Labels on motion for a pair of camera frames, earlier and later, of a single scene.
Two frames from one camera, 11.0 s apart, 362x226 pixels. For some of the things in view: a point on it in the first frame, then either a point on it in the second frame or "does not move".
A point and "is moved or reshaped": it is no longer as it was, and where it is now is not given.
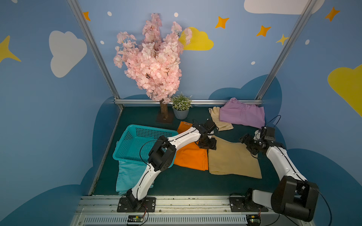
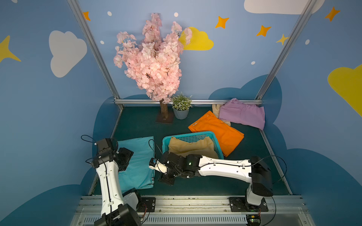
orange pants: (191, 156) to (228, 137)
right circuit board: (253, 220) does not move
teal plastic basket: (135, 142) is moved or reshaped
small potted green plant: (181, 104) does not move
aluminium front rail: (194, 210) does not move
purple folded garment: (234, 111) does not move
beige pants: (233, 158) to (204, 147)
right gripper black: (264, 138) to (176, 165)
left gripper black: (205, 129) to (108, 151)
